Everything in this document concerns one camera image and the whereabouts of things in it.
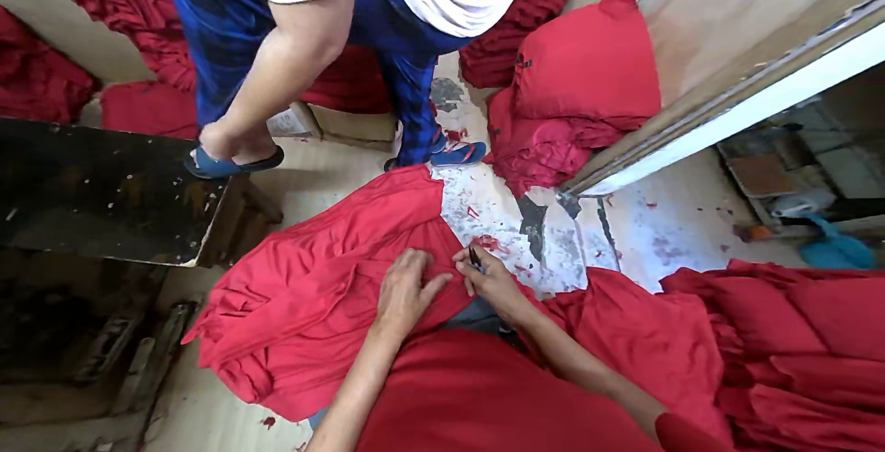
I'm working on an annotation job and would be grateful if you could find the pile of red garments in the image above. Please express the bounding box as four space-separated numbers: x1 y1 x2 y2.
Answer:
54 0 199 140
660 259 885 452
298 44 394 116
458 0 581 89
0 5 102 126
485 86 640 199

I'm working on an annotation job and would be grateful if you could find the brown cardboard box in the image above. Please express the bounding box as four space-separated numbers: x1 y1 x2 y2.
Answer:
266 100 399 152

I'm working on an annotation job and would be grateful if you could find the dark metal rack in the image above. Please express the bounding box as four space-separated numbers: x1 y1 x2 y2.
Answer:
0 248 200 452

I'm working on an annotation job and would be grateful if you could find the person's right hand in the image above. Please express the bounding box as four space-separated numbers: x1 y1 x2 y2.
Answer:
453 244 532 326

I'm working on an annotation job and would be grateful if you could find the stuffed red fabric bundle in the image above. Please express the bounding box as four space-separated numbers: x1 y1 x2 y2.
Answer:
513 0 662 129

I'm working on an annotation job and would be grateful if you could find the dark shelf with items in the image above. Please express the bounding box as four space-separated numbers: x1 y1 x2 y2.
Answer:
714 61 885 244

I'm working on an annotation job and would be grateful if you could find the person's right forearm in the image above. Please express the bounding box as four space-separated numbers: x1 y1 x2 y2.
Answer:
510 301 669 443

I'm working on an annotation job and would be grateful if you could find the person's left forearm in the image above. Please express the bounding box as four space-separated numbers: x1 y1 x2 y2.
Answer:
304 321 403 452

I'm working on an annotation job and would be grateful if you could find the black wooden bench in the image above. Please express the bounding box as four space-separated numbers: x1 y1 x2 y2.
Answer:
0 117 284 270

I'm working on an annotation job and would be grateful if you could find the blue flip-flop with red strap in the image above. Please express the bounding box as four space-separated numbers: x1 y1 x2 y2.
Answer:
429 140 488 169

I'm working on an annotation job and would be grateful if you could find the white and brown door frame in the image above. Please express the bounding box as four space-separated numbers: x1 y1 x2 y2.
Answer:
559 0 885 199

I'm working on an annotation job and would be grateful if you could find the red fabric garment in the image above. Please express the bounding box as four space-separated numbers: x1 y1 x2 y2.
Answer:
181 164 485 423

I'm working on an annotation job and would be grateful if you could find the person's left hand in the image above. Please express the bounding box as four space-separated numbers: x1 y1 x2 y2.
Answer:
378 248 454 340

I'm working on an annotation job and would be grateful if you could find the loose red cloth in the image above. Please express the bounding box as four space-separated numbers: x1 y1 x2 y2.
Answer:
520 266 735 452

